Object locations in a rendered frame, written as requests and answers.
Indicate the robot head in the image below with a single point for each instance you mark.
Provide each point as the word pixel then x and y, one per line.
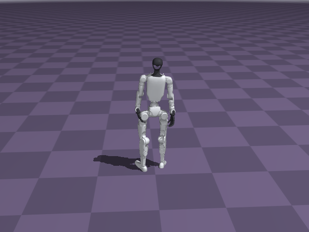
pixel 157 62

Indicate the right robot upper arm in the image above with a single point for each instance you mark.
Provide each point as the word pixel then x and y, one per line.
pixel 169 87

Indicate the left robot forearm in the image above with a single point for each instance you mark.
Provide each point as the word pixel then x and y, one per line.
pixel 138 101

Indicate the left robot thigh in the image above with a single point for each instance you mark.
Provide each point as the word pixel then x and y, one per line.
pixel 142 126

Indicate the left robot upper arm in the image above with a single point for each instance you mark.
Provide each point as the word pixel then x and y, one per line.
pixel 143 79

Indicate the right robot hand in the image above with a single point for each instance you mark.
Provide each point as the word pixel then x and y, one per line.
pixel 172 119

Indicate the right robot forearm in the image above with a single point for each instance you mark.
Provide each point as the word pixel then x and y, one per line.
pixel 171 104

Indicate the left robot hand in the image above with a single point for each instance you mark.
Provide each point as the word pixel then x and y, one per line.
pixel 138 113

